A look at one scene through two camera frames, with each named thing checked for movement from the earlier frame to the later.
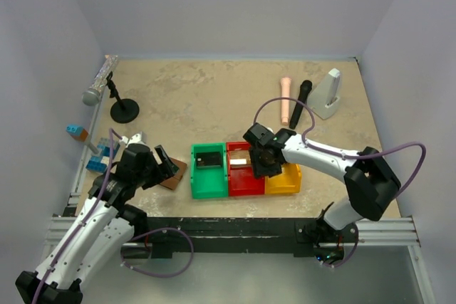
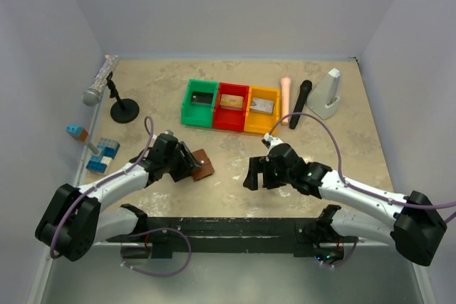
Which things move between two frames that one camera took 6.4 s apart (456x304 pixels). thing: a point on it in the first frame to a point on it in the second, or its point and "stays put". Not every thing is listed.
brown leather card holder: [172, 182] to [206, 169]
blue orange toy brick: [78, 132] stays put
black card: [209, 160] to [201, 98]
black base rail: [167, 236] stays put
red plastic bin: [241, 176] to [231, 119]
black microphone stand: [122, 110] stays put
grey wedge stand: [325, 98] stays put
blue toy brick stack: [100, 163] stays put
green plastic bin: [209, 182] to [197, 114]
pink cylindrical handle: [285, 92] stays put
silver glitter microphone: [91, 96] stays put
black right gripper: [275, 169] to [260, 164]
